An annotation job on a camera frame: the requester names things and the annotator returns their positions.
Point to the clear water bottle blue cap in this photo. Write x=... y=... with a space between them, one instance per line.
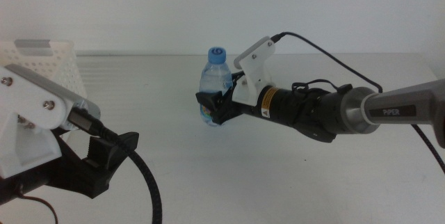
x=215 y=78

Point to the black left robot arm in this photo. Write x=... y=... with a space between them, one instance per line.
x=21 y=191

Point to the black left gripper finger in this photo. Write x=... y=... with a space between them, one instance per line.
x=111 y=151

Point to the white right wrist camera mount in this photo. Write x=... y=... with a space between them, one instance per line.
x=255 y=71

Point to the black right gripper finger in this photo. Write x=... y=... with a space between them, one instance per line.
x=210 y=105
x=238 y=78

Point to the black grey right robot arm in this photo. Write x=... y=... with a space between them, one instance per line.
x=347 y=112

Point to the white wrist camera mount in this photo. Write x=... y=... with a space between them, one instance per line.
x=255 y=71
x=28 y=123

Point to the white perforated plastic basket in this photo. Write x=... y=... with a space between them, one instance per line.
x=59 y=64

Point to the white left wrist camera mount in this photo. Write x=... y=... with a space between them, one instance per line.
x=28 y=123

